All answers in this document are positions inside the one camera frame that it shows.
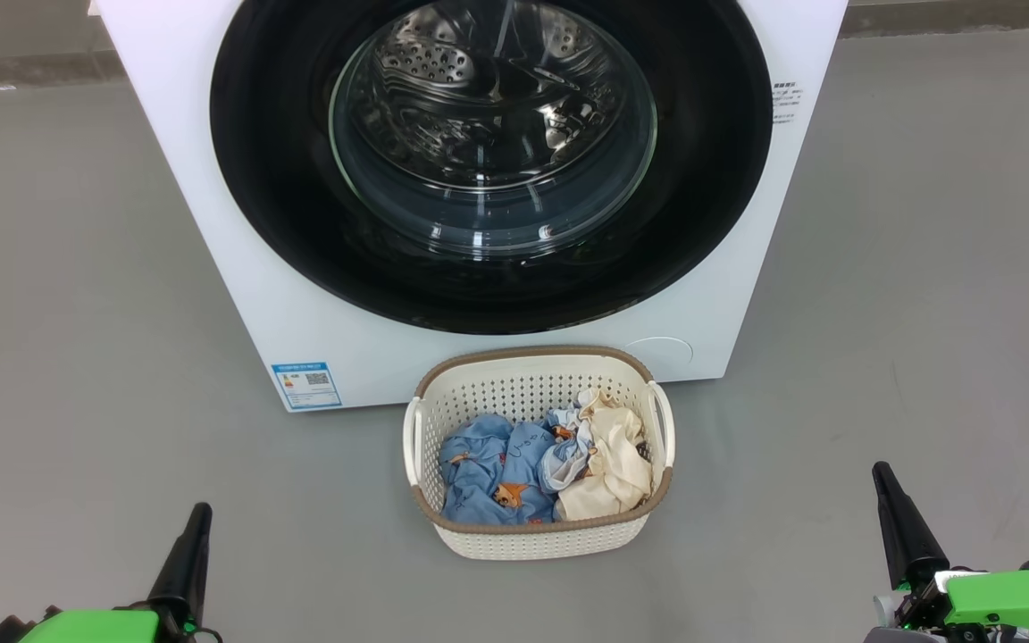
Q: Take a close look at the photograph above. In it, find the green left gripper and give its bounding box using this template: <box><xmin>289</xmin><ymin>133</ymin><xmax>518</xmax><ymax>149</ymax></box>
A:
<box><xmin>19</xmin><ymin>503</ymin><xmax>221</xmax><ymax>643</ymax></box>

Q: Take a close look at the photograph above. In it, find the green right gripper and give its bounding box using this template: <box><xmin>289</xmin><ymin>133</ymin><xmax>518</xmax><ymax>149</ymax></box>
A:
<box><xmin>867</xmin><ymin>462</ymin><xmax>1029</xmax><ymax>643</ymax></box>

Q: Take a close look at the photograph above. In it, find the blue printed garment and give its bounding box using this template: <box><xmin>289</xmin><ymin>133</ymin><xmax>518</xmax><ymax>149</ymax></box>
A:
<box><xmin>439</xmin><ymin>413</ymin><xmax>569</xmax><ymax>526</ymax></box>

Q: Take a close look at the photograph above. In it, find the cream garment with striped lining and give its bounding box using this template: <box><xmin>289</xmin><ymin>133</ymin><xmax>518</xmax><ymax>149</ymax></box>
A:
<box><xmin>538</xmin><ymin>388</ymin><xmax>656</xmax><ymax>522</ymax></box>

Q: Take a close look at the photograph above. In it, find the black round glass washer door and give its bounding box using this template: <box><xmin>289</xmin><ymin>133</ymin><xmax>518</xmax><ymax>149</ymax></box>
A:
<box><xmin>209</xmin><ymin>0</ymin><xmax>774</xmax><ymax>337</ymax></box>

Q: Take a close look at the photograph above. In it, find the white front-load washing machine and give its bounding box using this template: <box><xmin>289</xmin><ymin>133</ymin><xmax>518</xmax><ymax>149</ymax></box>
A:
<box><xmin>88</xmin><ymin>0</ymin><xmax>850</xmax><ymax>413</ymax></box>

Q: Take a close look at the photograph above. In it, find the blue energy label sticker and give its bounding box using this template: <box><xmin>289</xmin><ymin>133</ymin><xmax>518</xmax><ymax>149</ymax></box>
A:
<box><xmin>271</xmin><ymin>362</ymin><xmax>343</xmax><ymax>412</ymax></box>

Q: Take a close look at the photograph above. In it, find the round white filter cover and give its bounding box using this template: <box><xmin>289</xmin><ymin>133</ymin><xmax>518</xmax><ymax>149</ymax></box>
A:
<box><xmin>626</xmin><ymin>337</ymin><xmax>694</xmax><ymax>367</ymax></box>

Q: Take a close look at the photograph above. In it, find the cream perforated laundry basket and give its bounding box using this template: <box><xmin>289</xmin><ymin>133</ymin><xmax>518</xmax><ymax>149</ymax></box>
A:
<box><xmin>402</xmin><ymin>346</ymin><xmax>676</xmax><ymax>561</ymax></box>

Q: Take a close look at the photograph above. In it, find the small black text sticker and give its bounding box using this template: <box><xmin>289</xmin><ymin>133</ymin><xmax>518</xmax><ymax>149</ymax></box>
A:
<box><xmin>771</xmin><ymin>82</ymin><xmax>806</xmax><ymax>124</ymax></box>

